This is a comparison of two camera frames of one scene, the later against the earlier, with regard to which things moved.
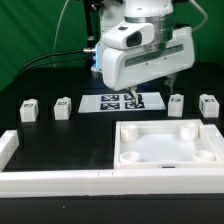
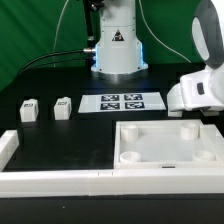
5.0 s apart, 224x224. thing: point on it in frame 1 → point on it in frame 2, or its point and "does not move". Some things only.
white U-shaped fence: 182,181 does not move
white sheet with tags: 117,102 does not move
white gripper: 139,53 → 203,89
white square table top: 166,142 does not move
